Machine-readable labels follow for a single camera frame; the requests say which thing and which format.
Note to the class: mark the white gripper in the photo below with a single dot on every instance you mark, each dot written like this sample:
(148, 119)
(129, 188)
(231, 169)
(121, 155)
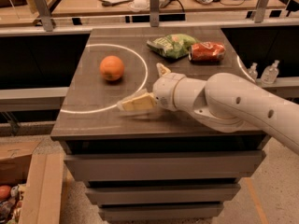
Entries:
(164, 91)

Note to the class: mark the orange fruit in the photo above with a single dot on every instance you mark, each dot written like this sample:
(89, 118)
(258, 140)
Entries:
(111, 68)

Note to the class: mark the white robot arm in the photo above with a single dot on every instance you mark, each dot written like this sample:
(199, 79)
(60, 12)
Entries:
(225, 103)

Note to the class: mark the green jalapeno chip bag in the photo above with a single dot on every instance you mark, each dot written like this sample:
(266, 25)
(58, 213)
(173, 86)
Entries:
(172, 46)

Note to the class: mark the crushed red soda can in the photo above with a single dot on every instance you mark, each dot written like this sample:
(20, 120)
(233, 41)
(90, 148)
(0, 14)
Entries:
(206, 52)

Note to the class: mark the grey drawer cabinet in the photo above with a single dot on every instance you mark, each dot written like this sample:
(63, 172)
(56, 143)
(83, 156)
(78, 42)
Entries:
(146, 165)

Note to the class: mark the clear bottle right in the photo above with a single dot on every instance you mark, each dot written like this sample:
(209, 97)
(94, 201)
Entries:
(270, 73)

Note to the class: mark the cardboard box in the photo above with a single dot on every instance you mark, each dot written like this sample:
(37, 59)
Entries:
(41, 172)

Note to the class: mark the red item in box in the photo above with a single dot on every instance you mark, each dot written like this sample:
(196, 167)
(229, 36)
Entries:
(5, 192)

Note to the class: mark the metal bracket middle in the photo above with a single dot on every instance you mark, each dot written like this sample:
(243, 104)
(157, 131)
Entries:
(154, 13)

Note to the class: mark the metal bracket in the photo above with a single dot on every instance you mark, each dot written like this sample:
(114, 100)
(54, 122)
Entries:
(154, 13)
(44, 14)
(259, 12)

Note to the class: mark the metal bracket left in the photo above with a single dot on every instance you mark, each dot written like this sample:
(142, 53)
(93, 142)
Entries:
(44, 14)

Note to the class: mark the metal bracket right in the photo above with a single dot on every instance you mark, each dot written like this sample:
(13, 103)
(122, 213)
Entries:
(259, 12)

